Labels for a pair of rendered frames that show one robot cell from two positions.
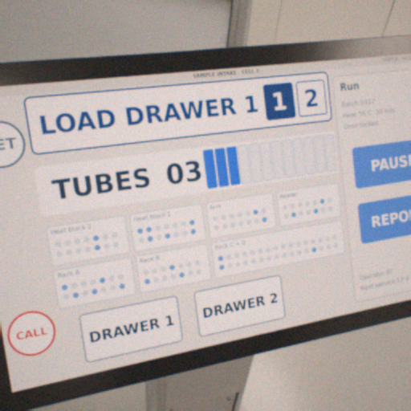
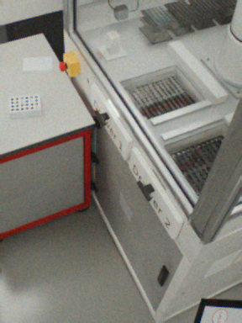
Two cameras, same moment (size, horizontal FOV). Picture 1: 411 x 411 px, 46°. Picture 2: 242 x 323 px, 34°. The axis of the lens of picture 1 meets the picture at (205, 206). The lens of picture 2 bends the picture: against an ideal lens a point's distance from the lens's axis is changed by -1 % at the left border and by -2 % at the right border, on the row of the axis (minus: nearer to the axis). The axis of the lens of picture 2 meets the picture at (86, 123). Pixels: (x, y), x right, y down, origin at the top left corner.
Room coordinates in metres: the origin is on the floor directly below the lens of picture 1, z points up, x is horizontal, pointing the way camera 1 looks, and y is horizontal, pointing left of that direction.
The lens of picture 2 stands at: (0.19, -0.23, 1.95)
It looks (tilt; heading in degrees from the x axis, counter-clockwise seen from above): 50 degrees down; 137
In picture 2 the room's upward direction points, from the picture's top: straight up
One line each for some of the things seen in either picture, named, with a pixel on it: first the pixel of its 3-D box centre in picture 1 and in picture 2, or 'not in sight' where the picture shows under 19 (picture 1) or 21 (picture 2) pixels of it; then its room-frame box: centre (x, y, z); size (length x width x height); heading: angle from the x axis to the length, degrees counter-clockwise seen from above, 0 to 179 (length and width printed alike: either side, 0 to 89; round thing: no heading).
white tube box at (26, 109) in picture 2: not in sight; (24, 106); (-0.77, 0.33, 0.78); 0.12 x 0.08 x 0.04; 55
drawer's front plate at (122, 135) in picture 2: not in sight; (110, 120); (-0.43, 0.46, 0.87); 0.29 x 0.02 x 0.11; 160
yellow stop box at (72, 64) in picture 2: not in sight; (71, 64); (-0.75, 0.56, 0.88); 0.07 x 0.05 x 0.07; 160
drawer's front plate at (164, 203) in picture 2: not in sight; (154, 191); (-0.13, 0.36, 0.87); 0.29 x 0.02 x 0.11; 160
